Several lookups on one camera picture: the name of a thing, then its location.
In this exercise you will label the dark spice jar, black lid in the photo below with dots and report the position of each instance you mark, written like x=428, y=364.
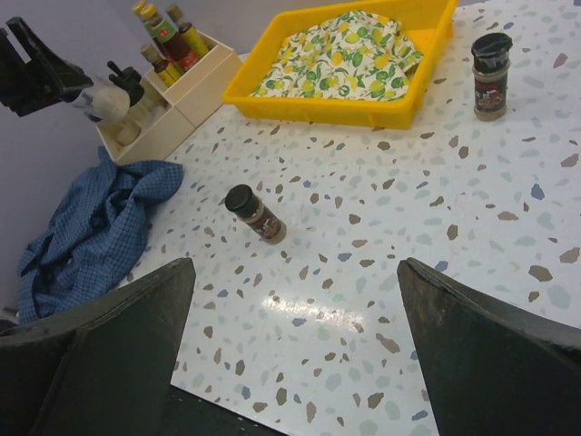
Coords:
x=250, y=209

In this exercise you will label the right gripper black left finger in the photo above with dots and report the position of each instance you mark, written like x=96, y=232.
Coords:
x=101, y=368

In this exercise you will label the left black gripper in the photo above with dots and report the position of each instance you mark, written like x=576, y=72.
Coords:
x=33, y=77

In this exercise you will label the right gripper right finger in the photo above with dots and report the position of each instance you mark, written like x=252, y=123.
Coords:
x=490, y=368

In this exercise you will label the blue checkered cloth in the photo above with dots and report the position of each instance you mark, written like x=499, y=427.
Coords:
x=95, y=237

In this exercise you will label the red sauce bottle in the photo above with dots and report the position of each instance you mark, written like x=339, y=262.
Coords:
x=168, y=40

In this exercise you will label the lemon-print cloth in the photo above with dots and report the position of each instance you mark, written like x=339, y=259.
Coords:
x=354, y=56

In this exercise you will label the yellow-label bottle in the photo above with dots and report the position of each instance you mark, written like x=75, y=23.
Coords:
x=187, y=30
x=164, y=69

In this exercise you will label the yellow plastic bin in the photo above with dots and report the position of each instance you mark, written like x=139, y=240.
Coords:
x=429, y=24

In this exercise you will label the spice jar back-right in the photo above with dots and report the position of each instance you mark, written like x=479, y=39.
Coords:
x=490, y=69

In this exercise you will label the cream divided organizer tray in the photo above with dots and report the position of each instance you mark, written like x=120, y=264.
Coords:
x=185, y=106

